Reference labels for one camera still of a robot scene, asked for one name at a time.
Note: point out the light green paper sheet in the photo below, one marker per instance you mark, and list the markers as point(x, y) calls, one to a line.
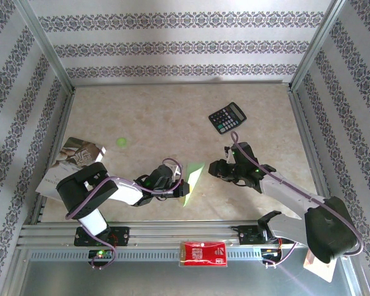
point(194, 177)

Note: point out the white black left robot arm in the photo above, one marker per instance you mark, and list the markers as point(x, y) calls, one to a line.
point(77, 191)

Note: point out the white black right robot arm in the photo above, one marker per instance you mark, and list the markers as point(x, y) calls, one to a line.
point(327, 228)

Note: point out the black desk calculator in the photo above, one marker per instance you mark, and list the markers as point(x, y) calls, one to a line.
point(226, 118)

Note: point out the red card package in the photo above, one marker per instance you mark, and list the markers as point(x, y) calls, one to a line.
point(203, 254)

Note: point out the clear tape roll green core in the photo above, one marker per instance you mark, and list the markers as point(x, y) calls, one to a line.
point(121, 142)

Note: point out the small circuit board green light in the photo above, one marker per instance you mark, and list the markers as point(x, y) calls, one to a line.
point(101, 253)

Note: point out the white picture book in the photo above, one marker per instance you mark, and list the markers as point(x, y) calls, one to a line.
point(71, 151)

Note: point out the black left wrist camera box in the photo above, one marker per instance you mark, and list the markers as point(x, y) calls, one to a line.
point(161, 175)

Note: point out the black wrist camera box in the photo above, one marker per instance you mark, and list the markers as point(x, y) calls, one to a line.
point(243, 152)
point(161, 175)

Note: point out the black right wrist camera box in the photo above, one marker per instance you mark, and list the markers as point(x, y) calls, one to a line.
point(243, 152)

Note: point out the wide aluminium base rail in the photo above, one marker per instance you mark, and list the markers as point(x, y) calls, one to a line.
point(179, 229)

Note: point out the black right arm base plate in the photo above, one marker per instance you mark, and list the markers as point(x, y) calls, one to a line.
point(246, 235)

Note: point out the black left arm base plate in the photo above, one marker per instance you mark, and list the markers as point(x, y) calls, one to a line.
point(120, 235)

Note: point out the aluminium side rail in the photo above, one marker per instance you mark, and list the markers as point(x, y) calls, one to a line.
point(308, 138)
point(61, 123)

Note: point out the thin aluminium rail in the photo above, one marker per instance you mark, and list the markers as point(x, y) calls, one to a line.
point(179, 83)

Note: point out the aluminium frame post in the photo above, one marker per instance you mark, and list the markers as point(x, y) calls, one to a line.
point(46, 46)
point(317, 40)

